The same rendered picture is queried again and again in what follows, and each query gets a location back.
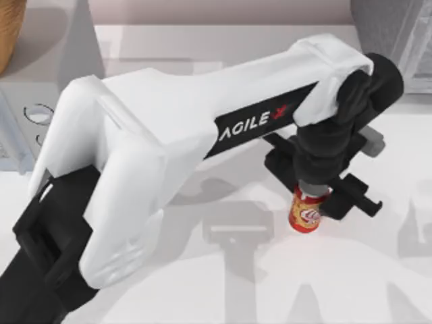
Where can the red and yellow can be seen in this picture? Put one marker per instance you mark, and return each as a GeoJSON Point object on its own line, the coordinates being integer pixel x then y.
{"type": "Point", "coordinates": [305, 212]}

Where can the pale grey rounded box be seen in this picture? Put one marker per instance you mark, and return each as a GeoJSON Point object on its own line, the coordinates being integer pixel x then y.
{"type": "Point", "coordinates": [374, 141]}

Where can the grey cabinet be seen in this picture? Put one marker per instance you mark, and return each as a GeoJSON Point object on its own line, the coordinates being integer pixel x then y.
{"type": "Point", "coordinates": [401, 37]}

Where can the round microwave knob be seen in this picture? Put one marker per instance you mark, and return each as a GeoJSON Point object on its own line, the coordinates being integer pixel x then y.
{"type": "Point", "coordinates": [37, 112]}
{"type": "Point", "coordinates": [40, 139]}

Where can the pale microwave oven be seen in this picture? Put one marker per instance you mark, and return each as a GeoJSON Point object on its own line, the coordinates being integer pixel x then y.
{"type": "Point", "coordinates": [15, 135]}

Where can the brown wooden furniture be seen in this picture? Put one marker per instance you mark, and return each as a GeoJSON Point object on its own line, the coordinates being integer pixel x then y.
{"type": "Point", "coordinates": [10, 30]}

